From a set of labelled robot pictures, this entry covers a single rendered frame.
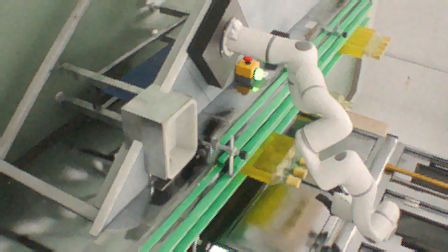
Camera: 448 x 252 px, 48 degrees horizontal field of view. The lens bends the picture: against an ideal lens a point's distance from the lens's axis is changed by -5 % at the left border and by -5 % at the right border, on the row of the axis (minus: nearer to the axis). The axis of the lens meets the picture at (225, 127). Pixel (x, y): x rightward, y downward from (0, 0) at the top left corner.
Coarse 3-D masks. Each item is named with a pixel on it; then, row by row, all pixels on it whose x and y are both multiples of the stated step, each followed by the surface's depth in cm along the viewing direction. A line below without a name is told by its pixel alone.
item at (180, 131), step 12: (192, 108) 166; (168, 120) 154; (180, 120) 171; (192, 120) 169; (168, 132) 170; (180, 132) 174; (192, 132) 172; (168, 144) 157; (180, 144) 177; (192, 144) 174; (168, 156) 159; (180, 156) 173; (192, 156) 175; (168, 168) 162; (180, 168) 169
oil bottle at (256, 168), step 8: (248, 160) 188; (256, 160) 188; (248, 168) 187; (256, 168) 185; (264, 168) 185; (272, 168) 185; (280, 168) 185; (256, 176) 187; (264, 176) 185; (272, 176) 183; (280, 176) 184
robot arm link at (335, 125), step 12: (312, 96) 150; (324, 96) 148; (312, 108) 150; (324, 108) 146; (336, 108) 146; (324, 120) 148; (336, 120) 145; (348, 120) 146; (312, 132) 149; (324, 132) 147; (336, 132) 147; (348, 132) 147; (312, 144) 149; (324, 144) 149
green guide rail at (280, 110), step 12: (360, 12) 292; (336, 48) 254; (324, 60) 243; (288, 96) 217; (276, 108) 210; (288, 108) 211; (276, 120) 203; (264, 132) 196; (252, 144) 190; (228, 156) 184
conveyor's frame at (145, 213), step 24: (336, 0) 281; (312, 24) 253; (264, 72) 214; (240, 96) 199; (216, 120) 186; (192, 168) 179; (144, 192) 168; (168, 192) 169; (120, 216) 159; (144, 216) 160; (96, 240) 151; (120, 240) 151; (144, 240) 154
